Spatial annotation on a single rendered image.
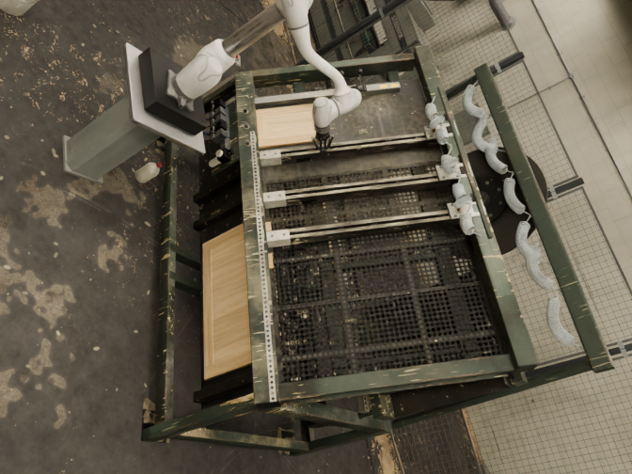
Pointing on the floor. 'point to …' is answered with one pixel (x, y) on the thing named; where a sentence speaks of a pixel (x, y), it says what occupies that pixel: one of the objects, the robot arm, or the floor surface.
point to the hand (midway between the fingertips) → (323, 152)
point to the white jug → (148, 172)
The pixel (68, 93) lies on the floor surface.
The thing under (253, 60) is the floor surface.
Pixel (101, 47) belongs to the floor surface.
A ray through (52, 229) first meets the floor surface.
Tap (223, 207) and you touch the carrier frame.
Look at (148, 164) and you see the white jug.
